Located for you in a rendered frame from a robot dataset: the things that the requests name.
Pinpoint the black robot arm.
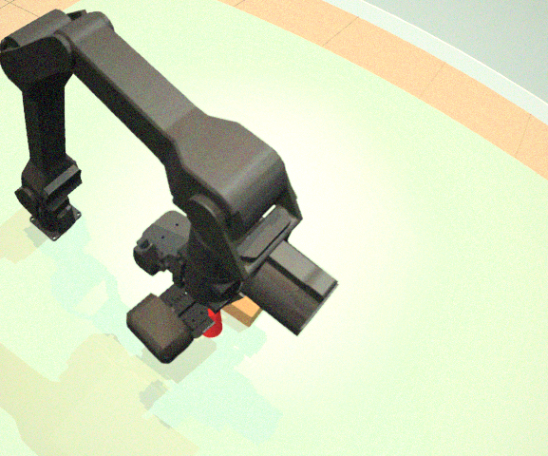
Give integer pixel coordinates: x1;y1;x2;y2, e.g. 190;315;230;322
0;9;339;336

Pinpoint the tan wooden block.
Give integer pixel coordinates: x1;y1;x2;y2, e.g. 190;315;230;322
222;296;263;328

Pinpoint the red cylinder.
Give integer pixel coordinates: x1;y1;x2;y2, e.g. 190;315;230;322
203;309;222;337

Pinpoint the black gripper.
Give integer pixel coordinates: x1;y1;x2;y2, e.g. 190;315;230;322
126;241;245;364

